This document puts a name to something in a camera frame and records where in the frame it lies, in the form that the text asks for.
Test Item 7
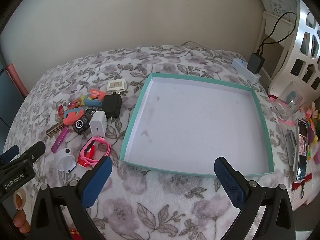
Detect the pink wrist watch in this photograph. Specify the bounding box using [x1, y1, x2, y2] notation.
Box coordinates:
[78, 136, 112, 167]

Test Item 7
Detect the purple tube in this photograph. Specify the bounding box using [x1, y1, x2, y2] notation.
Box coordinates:
[51, 126, 69, 153]

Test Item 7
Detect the black power adapter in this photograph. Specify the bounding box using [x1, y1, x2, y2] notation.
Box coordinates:
[247, 53, 265, 75]

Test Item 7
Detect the pink toy pup figure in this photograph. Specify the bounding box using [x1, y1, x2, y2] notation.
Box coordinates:
[57, 99, 82, 117]

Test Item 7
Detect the floral grey white blanket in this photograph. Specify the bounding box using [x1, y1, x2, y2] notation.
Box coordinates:
[2, 45, 295, 240]

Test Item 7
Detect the black charger plug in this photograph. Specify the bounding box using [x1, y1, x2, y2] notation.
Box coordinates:
[102, 94, 123, 123]

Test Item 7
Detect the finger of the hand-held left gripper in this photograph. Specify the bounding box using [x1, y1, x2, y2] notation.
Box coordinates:
[0, 145, 20, 165]
[15, 141, 46, 167]

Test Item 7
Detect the white curved plastic band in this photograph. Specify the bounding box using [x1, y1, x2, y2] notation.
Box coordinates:
[55, 148, 77, 172]

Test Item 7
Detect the small red bottle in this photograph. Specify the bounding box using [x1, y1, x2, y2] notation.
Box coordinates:
[79, 145, 96, 167]

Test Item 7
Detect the smartphone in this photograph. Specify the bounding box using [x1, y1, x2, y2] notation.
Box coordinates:
[295, 119, 310, 183]

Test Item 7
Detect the red white crochet cloth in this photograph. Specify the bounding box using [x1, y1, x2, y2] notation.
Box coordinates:
[291, 172, 320, 210]

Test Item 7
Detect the colourful toy pile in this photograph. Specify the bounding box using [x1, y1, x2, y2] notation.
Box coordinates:
[304, 102, 320, 165]

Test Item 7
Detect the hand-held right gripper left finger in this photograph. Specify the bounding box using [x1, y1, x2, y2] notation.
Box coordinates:
[29, 156, 113, 240]

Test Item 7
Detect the red patterned cloth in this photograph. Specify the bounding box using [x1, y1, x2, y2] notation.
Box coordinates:
[67, 229, 84, 240]

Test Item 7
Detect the beige tape ring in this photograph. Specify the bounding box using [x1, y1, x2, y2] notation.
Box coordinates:
[13, 189, 27, 210]

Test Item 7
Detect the black gold patterned bar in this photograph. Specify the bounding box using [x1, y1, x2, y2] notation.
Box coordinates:
[46, 121, 66, 138]

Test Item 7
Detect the person's left hand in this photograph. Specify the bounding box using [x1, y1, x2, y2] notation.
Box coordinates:
[12, 209, 32, 234]

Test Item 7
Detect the white power strip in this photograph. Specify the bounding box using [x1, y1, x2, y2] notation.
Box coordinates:
[231, 58, 261, 82]

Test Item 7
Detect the clear plastic box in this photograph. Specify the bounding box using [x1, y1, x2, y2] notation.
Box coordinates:
[272, 81, 307, 122]

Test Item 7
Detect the blue plastic toy coral label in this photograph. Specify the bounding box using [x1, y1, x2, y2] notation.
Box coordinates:
[84, 89, 107, 107]

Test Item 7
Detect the black toy car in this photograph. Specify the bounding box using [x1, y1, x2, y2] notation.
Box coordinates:
[72, 108, 98, 135]

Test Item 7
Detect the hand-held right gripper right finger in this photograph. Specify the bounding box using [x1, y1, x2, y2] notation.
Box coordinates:
[214, 157, 297, 240]

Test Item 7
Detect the coral and blue plastic toy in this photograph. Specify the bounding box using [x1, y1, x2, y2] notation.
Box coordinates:
[63, 107, 85, 126]

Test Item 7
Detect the dark glass cabinet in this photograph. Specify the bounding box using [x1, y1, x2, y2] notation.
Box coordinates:
[0, 62, 18, 135]

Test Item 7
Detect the teal shallow cardboard box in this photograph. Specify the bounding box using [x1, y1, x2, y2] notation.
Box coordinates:
[119, 73, 273, 178]

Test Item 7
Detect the white plastic frame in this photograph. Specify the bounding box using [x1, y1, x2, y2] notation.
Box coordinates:
[107, 78, 128, 92]

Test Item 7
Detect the white charger plug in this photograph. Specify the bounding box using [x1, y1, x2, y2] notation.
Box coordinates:
[89, 111, 107, 137]

